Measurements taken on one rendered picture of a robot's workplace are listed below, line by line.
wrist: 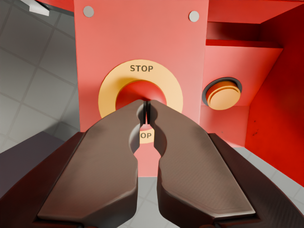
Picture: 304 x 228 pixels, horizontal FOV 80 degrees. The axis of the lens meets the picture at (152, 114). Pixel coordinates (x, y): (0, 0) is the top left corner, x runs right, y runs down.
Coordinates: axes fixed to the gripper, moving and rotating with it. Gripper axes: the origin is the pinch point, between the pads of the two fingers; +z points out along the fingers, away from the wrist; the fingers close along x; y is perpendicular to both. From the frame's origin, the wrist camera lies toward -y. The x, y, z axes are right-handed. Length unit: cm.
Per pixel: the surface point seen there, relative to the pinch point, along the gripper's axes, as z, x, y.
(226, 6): 31.5, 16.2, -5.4
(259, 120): 7.4, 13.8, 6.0
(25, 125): 68, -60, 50
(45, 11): 86, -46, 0
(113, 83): 3.7, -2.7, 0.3
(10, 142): 64, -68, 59
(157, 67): 4.3, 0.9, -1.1
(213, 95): 8.2, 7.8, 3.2
